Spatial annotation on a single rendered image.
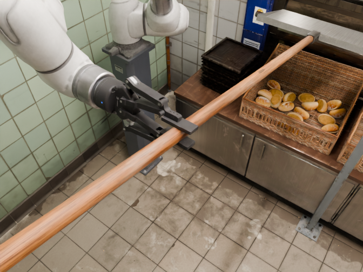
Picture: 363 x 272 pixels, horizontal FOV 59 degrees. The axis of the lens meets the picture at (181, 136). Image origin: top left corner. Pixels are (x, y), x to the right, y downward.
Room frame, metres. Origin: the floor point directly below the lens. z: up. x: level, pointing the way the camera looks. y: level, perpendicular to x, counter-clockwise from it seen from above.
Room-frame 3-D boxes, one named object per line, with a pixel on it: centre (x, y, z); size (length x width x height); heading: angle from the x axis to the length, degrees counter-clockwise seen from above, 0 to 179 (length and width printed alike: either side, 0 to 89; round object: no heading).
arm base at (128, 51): (1.50, 0.30, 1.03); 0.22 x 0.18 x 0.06; 142
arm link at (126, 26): (1.51, 0.27, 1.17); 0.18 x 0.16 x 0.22; 89
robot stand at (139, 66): (1.51, 0.29, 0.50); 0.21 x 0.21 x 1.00; 52
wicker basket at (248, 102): (1.44, -0.71, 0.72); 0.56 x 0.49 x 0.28; 56
